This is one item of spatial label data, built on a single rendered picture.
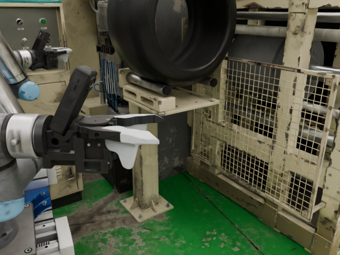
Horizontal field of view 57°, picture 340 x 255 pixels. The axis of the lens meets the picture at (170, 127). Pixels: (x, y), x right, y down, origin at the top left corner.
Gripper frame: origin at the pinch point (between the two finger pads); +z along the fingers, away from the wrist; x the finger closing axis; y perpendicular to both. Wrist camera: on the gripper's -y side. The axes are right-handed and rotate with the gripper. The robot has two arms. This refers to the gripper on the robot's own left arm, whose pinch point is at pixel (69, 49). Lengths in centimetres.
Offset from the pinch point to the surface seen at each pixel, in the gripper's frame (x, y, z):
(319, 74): 98, -6, 51
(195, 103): 50, 19, 37
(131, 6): 34.9, -23.6, 5.1
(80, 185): -18, 97, 16
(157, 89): 41.3, 10.8, 17.4
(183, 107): 50, 19, 28
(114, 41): 21.0, -7.2, 9.3
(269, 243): 99, 94, 59
